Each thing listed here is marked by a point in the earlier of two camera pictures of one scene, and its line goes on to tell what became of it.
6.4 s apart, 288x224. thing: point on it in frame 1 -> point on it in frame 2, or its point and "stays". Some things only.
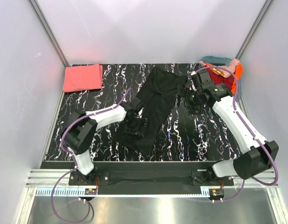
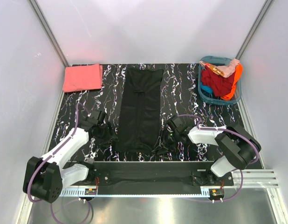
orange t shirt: x=239 y=71 stays
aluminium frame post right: x=262 y=14 stays
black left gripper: x=138 y=129 -> x=110 y=134
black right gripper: x=184 y=92 -> x=167 y=148
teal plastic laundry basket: x=221 y=61 stays
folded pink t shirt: x=83 y=78 stays
